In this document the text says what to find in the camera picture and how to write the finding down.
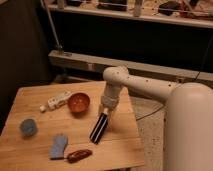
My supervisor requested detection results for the white wooden shelf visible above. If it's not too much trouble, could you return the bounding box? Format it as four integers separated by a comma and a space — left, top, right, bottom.
40, 0, 213, 29

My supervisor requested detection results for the blue round cup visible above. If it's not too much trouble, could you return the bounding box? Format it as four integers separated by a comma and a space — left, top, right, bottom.
20, 119, 37, 136

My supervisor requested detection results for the red ceramic cup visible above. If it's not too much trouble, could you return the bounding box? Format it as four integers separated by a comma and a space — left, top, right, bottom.
67, 93, 90, 113

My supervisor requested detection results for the wooden table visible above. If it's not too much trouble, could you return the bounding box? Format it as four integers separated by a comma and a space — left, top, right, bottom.
0, 81, 144, 171

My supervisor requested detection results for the blue sponge cloth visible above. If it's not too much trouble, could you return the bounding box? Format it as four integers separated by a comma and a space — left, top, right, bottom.
49, 135, 68, 160

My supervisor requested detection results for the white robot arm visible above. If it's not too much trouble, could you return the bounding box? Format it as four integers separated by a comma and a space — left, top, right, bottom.
101, 66, 213, 171

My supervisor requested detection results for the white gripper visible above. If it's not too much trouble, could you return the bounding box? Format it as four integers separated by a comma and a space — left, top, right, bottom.
98, 84, 122, 119

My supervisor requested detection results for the dark red oblong object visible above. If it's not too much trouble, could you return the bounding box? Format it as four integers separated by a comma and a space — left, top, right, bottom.
66, 149, 93, 163

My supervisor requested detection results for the black cable on floor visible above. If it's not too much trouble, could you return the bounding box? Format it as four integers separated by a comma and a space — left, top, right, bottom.
135, 104, 166, 122

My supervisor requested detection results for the metal lamp pole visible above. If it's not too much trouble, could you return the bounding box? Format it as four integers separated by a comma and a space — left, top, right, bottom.
42, 0, 63, 54

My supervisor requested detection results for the small white cube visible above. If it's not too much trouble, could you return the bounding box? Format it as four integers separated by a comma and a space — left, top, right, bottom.
39, 105, 46, 113

